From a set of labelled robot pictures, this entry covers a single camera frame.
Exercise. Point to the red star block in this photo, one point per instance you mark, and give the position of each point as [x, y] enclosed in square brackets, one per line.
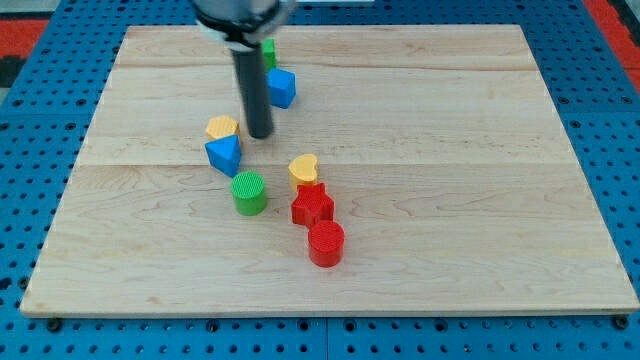
[311, 205]

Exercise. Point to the green cylinder block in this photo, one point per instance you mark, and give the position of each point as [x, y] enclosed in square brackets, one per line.
[248, 192]

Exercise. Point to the yellow hexagon block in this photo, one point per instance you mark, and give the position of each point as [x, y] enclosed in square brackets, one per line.
[221, 126]

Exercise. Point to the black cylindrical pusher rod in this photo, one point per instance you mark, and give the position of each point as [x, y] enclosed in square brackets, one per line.
[252, 81]

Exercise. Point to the red cylinder block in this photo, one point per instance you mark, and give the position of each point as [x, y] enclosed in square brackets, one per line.
[326, 241]

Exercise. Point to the blue triangle block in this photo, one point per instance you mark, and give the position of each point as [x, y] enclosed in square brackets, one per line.
[224, 154]

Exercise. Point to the yellow heart block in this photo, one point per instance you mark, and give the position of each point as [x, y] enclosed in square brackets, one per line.
[303, 171]

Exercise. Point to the blue pentagon block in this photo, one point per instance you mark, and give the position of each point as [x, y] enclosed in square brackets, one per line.
[282, 87]

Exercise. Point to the wooden board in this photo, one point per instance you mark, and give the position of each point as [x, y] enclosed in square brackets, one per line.
[452, 175]

